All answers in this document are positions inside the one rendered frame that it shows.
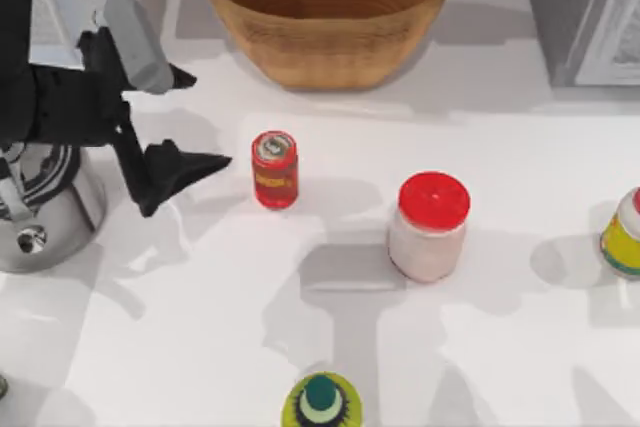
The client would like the grey cabinet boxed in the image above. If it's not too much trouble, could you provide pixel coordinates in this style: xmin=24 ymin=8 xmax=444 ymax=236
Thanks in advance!
xmin=517 ymin=0 xmax=640 ymax=89

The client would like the pale grey rounded box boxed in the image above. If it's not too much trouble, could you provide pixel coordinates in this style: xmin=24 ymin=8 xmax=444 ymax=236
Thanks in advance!
xmin=102 ymin=0 xmax=175 ymax=96

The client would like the red can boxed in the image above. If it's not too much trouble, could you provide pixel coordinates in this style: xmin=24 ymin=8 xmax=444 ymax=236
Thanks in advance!
xmin=250 ymin=129 xmax=300 ymax=211

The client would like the woven wooden basket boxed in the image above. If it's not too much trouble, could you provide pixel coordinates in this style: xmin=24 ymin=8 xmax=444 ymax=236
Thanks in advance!
xmin=200 ymin=0 xmax=456 ymax=94

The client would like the yellow and white bottle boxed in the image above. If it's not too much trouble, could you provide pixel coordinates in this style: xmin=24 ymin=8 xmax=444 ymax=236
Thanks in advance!
xmin=598 ymin=186 xmax=640 ymax=281

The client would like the white jar with red lid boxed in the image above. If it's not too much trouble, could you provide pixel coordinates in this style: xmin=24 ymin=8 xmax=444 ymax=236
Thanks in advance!
xmin=386 ymin=171 xmax=473 ymax=285

